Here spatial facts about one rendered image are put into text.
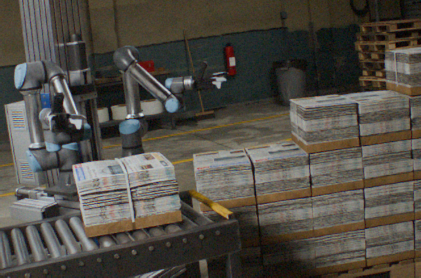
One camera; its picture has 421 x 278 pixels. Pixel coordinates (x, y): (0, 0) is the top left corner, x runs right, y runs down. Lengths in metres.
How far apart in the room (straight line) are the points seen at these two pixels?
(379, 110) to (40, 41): 1.82
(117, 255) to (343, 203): 1.44
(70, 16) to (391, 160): 1.88
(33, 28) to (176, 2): 6.78
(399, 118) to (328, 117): 0.40
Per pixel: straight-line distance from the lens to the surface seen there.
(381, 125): 3.13
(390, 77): 3.44
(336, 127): 3.06
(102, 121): 8.98
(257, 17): 10.45
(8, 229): 2.56
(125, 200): 2.24
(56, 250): 2.20
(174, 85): 3.35
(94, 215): 2.24
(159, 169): 2.23
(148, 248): 2.15
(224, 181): 3.01
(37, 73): 2.87
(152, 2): 9.76
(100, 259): 2.11
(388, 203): 3.26
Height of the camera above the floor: 1.54
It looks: 9 degrees down
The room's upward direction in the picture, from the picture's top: 6 degrees counter-clockwise
